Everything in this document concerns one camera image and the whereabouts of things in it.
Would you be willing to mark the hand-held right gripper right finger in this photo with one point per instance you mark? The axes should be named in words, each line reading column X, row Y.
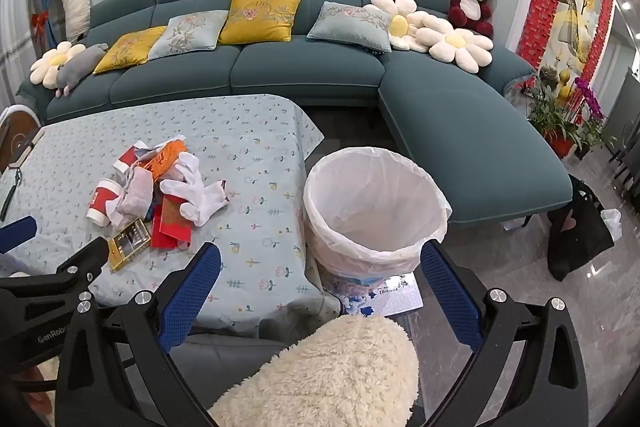
column 450, row 297

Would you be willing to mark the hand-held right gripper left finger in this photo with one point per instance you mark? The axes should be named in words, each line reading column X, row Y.
column 192, row 297

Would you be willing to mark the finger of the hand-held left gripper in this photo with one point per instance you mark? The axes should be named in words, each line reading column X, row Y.
column 75, row 259
column 17, row 233

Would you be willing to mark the white trash bag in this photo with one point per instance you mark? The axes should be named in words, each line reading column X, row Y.
column 375, row 207

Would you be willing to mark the orange snack wrapper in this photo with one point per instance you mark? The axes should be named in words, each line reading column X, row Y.
column 165, row 159

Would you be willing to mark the gold clear box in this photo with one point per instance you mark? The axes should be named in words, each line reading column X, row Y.
column 127, row 244

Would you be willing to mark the blue white floor mat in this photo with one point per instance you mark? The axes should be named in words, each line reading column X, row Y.
column 395, row 299

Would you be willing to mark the grey fabric stool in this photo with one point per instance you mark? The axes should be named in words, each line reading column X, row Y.
column 225, row 352

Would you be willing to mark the red envelope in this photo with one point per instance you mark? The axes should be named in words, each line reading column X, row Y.
column 170, row 227

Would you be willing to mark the white crumpled plastic wrapper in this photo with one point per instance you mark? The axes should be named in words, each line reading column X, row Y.
column 135, row 194

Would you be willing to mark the crumpled white tissue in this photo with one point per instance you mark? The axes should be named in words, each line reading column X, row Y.
column 197, row 202

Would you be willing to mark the round brown disc white rim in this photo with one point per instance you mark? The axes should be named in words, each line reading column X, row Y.
column 17, row 137

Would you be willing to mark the red white paper packet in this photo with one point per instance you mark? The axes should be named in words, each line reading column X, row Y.
column 127, row 159

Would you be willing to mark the white cotton glove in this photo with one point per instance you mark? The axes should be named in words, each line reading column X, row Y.
column 187, row 167

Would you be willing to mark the black bag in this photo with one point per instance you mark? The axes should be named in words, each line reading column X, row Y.
column 575, row 232

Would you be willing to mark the floral light blue tablecloth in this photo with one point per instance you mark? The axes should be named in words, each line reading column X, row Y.
column 240, row 147

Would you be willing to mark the grey plush toy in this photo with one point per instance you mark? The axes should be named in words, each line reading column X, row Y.
column 80, row 67

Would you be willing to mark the white flower cushion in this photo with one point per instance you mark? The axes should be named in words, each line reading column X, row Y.
column 397, row 24
column 457, row 42
column 55, row 59

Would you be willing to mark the green potted plant red pot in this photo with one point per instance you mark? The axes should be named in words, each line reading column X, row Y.
column 550, row 112

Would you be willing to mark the yellow embroidered cushion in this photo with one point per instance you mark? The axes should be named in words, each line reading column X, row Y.
column 127, row 52
column 260, row 19

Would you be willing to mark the red curtain tieback bow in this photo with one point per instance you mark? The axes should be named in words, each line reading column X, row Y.
column 39, row 21

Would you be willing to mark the dark dining furniture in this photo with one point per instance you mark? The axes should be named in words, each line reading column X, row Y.
column 625, row 142

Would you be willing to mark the long white plush toy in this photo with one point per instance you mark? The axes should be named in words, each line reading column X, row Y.
column 75, row 2

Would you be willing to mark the purple orchid plant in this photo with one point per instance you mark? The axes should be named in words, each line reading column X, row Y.
column 587, row 94

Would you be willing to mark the grey-blue embroidered cushion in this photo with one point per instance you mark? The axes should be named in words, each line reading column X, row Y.
column 350, row 27
column 187, row 34

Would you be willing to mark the teal fabric sofa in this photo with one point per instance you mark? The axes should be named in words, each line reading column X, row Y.
column 300, row 67

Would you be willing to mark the red teddy bear plush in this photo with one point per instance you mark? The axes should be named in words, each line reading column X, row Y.
column 470, row 4

